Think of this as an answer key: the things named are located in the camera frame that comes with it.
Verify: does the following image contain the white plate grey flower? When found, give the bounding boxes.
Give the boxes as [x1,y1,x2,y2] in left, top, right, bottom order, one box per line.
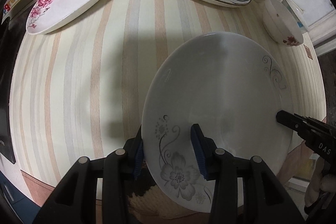
[141,32,293,213]

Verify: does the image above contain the white bowl red flowers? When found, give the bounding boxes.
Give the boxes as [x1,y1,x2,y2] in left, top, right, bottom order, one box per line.
[262,0,303,47]

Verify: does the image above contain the gloved right hand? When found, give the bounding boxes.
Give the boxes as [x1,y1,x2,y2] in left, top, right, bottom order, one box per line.
[305,157,335,209]

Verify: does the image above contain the brown mat label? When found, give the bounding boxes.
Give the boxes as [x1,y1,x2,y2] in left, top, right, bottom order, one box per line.
[304,45,313,60]

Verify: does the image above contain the striped beige table mat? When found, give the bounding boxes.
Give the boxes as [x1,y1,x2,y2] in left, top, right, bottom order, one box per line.
[10,0,326,186]

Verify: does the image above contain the white bowl blue pink dots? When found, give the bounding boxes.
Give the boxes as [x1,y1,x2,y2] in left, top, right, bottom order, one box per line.
[282,0,309,34]

